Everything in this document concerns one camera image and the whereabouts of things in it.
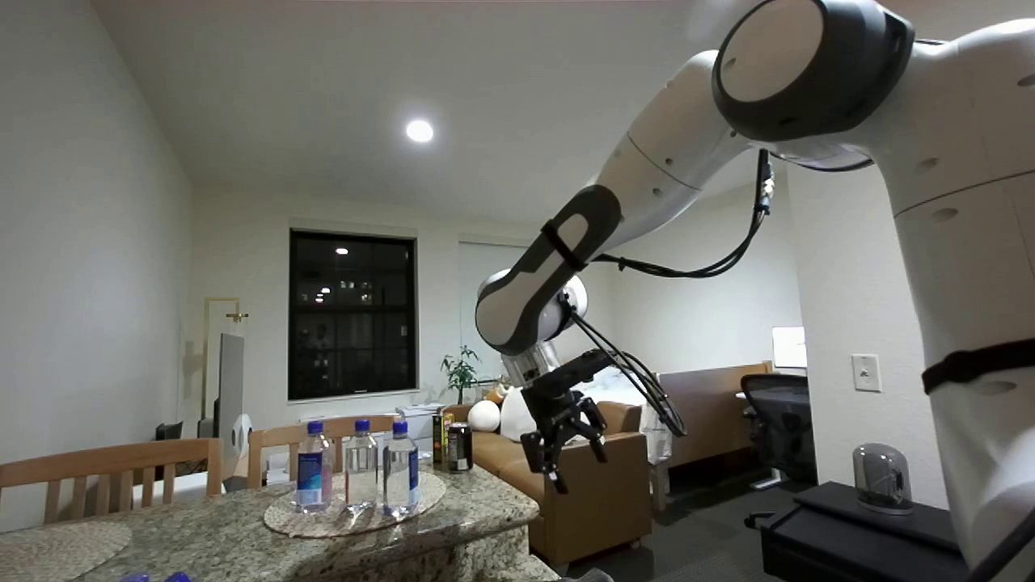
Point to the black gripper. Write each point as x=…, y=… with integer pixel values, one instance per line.
x=570, y=394

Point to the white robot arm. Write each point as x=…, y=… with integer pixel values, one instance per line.
x=972, y=131

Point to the white cushion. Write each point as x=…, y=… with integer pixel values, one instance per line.
x=632, y=402
x=519, y=416

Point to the brown sofa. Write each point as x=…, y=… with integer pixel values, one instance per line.
x=602, y=506

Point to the white round ball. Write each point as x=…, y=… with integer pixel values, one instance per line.
x=485, y=416

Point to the black can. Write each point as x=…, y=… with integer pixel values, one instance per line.
x=461, y=452

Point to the wooden desk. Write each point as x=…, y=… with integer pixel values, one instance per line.
x=700, y=416

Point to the green potted plant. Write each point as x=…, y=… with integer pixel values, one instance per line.
x=461, y=373

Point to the clear water bottle blue label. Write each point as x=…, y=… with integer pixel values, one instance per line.
x=314, y=474
x=399, y=474
x=359, y=470

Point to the black office chair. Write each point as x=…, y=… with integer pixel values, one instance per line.
x=777, y=424

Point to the round woven placemat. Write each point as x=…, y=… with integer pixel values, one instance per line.
x=358, y=521

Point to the dark window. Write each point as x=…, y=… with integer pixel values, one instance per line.
x=352, y=326

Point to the black low table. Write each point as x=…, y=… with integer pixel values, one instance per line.
x=853, y=538

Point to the grey round speaker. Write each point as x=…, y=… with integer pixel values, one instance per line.
x=881, y=474

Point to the round ceiling light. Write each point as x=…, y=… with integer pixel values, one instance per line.
x=418, y=131

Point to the white door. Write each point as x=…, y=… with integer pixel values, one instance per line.
x=213, y=356

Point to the white wall switch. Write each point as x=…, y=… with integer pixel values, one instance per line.
x=866, y=373

